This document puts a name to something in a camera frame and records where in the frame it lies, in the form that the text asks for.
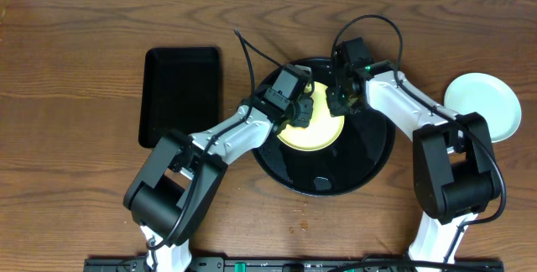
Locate yellow plate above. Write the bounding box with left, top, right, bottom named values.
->
left=277, top=81, right=345, bottom=151

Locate light blue plate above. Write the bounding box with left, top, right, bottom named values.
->
left=444, top=73, right=522, bottom=143

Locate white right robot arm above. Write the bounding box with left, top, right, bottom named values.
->
left=327, top=63, right=506, bottom=270

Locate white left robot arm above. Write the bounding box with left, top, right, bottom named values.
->
left=123, top=95, right=314, bottom=271

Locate black round tray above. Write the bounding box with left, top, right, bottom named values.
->
left=253, top=58, right=395, bottom=196

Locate black rectangular water tray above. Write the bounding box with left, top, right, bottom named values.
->
left=138, top=47, right=222, bottom=149

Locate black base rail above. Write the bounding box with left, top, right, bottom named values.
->
left=83, top=254, right=504, bottom=272

